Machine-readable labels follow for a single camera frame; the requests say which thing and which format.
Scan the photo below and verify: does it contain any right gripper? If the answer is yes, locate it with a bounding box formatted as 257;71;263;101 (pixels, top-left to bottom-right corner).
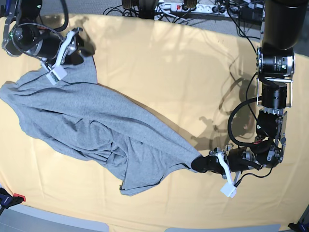
41;28;96;72

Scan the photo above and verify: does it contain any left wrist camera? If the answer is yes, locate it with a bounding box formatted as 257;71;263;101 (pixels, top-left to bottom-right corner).
220;182;237;198

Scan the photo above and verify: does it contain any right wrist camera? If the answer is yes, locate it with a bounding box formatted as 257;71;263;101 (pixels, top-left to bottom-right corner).
46;66;67;85

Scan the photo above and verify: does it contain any yellow table cloth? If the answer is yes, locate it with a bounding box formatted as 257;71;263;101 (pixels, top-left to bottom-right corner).
0;15;309;232

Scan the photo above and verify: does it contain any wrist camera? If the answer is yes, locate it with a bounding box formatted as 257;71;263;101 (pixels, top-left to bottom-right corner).
46;66;67;85
220;182;237;198

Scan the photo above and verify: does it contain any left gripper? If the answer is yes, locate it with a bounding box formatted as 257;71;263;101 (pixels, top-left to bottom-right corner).
191;145;262;186

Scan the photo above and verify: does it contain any black clamp right corner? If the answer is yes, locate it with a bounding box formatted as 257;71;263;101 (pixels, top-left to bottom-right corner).
288;219;309;232

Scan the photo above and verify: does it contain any black power adapter box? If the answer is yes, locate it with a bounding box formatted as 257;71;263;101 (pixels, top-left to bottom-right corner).
239;7;263;25

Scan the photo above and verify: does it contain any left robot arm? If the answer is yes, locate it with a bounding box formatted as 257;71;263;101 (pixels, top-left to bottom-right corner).
191;0;309;177

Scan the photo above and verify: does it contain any red black clamp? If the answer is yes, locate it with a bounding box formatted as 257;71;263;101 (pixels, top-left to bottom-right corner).
0;188;26;209

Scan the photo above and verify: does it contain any white power strip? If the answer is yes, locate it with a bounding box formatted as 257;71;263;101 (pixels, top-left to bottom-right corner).
155;0;229;17

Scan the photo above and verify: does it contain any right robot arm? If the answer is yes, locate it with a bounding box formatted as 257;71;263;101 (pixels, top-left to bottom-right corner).
0;0;95;74

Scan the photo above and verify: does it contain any grey t-shirt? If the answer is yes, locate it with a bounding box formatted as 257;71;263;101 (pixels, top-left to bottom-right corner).
0;58;200;196

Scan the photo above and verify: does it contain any black robot base post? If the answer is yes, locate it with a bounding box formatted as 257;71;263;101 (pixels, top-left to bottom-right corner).
138;0;159;20

